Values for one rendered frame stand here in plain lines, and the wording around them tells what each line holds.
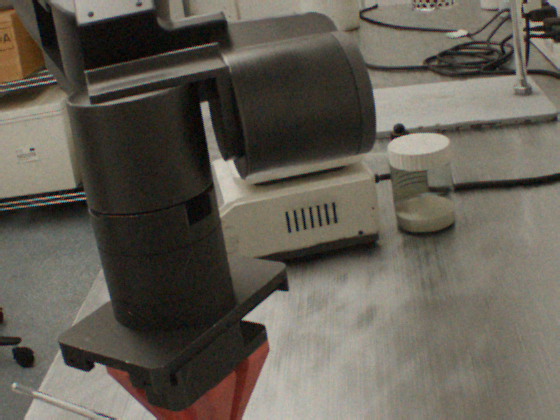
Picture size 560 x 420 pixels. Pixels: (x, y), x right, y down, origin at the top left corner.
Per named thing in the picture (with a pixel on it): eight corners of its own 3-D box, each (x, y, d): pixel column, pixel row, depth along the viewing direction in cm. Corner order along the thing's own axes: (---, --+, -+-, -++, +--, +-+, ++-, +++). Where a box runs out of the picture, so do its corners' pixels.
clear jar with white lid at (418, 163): (469, 219, 82) (463, 140, 79) (424, 241, 80) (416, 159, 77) (428, 204, 87) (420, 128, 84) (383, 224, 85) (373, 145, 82)
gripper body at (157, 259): (295, 297, 43) (274, 154, 41) (167, 406, 36) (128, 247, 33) (191, 278, 47) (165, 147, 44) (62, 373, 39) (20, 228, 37)
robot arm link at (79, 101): (60, 65, 39) (61, 90, 33) (207, 33, 40) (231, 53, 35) (89, 205, 41) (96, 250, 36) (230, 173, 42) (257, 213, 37)
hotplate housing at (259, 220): (166, 289, 79) (148, 207, 76) (161, 233, 91) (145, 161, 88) (406, 239, 81) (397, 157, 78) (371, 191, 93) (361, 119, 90)
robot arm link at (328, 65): (88, 83, 47) (64, -44, 40) (293, 40, 48) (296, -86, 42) (124, 259, 39) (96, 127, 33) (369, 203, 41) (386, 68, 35)
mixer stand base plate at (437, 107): (328, 144, 109) (327, 136, 109) (330, 100, 128) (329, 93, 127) (560, 119, 105) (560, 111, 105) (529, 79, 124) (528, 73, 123)
